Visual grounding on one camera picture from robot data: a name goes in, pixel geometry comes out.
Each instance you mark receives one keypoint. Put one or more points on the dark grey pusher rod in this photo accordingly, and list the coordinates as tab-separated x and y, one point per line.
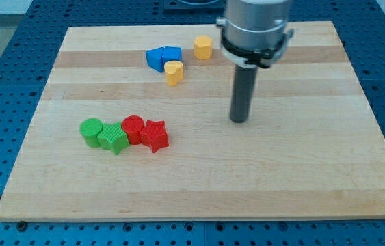
243	88

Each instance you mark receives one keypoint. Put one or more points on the black clamp ring mount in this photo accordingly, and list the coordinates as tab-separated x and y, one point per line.
255	59

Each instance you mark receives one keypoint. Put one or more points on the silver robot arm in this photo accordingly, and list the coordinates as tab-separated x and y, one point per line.
252	36

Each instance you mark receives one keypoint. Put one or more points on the yellow hexagon block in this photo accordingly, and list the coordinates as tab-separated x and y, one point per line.
203	47

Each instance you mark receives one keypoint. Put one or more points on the yellow heart block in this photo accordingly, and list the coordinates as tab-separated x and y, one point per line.
174	72

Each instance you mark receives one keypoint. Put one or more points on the blue rounded block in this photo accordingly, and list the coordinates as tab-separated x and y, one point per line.
172	53

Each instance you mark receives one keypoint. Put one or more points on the blue triangle block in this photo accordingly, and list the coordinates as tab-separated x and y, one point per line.
154	59

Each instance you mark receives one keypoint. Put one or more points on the red star block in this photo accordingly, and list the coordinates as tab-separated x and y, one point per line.
154	135

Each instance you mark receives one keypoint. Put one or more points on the wooden board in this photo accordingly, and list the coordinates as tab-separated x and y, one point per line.
310	150

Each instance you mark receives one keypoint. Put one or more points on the red cylinder block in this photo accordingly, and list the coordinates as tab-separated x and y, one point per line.
132	125

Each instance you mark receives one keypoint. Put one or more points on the green star block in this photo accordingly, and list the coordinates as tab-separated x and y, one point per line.
112	137

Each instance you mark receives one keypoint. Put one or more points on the green cylinder block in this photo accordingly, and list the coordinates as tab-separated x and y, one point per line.
89	130

